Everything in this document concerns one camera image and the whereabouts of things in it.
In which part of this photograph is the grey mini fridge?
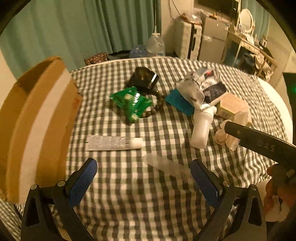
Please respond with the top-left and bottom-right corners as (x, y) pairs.
(198, 15), (228, 63)

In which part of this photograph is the crumpled silver foil bag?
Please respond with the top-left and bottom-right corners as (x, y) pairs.
(176, 67), (228, 110)

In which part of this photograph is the patterned brown bag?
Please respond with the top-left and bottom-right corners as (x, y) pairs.
(84, 52), (108, 65)

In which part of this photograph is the white round mirror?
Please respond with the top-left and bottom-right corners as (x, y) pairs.
(238, 9), (255, 34)

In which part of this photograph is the translucent white comb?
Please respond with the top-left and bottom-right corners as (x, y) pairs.
(142, 153), (198, 187)

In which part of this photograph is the white plastic bottle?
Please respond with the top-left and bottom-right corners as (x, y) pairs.
(190, 106), (217, 149)

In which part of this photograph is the large clear water jug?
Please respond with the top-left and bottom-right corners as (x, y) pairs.
(146, 33), (166, 57)

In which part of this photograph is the wooden bead bracelet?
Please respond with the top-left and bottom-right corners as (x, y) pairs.
(140, 89), (165, 118)

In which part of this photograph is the green curtain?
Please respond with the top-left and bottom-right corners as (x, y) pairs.
(1, 1), (162, 78)

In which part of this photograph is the green snack packet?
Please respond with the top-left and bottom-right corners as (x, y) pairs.
(110, 86), (152, 123)

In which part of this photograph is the beige cardboard box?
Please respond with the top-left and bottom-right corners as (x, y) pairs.
(216, 93), (249, 121)

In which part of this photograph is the pack of water bottles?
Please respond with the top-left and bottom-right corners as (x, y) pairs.
(129, 45), (147, 58)

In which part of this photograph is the wooden desk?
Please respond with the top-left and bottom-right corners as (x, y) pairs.
(220, 31), (278, 82)

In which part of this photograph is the brown cardboard box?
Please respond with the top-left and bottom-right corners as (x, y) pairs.
(1, 57), (82, 204)

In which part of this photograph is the crumpled white plastic bag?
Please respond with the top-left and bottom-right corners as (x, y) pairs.
(215, 111), (249, 151)

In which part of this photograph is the person right hand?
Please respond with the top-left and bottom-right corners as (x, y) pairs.
(263, 164), (295, 214)

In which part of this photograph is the white suitcase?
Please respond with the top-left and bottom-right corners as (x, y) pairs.
(174, 19), (202, 60)

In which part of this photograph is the black television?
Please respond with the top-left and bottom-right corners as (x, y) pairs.
(198, 0), (239, 16)

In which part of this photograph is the white printed tube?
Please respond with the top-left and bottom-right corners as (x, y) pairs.
(85, 136), (144, 151)

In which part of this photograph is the black bag on floor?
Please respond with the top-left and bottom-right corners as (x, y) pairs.
(107, 50), (130, 61)

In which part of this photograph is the checkered bed sheet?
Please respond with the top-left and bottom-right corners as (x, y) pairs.
(0, 56), (290, 241)

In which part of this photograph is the teal blue pouch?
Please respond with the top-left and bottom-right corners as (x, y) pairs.
(165, 89), (194, 116)

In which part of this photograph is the black glossy box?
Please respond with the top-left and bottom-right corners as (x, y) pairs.
(126, 67), (159, 92)

